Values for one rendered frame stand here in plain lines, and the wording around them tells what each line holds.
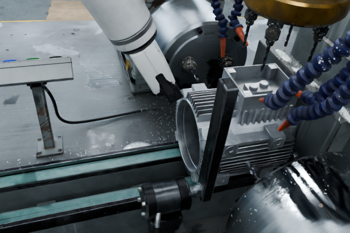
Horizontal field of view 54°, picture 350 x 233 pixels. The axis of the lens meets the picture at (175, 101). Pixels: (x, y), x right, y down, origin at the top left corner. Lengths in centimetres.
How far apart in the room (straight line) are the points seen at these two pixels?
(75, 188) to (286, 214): 48
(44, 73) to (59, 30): 76
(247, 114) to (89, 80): 71
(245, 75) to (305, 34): 23
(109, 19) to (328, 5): 33
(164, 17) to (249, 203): 55
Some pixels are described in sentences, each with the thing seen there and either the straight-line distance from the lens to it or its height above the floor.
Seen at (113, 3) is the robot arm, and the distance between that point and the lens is 54.
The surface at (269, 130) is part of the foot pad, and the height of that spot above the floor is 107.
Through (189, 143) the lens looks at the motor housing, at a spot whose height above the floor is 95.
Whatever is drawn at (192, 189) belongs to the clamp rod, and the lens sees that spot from 62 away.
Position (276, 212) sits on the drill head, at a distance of 50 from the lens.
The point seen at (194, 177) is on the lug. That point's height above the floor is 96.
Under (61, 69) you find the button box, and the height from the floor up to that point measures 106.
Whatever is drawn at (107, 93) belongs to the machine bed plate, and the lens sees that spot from 117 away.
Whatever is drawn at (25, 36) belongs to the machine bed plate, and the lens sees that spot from 155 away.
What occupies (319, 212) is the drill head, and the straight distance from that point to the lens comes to 49.
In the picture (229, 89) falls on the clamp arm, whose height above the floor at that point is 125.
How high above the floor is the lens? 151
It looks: 39 degrees down
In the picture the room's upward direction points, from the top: 6 degrees clockwise
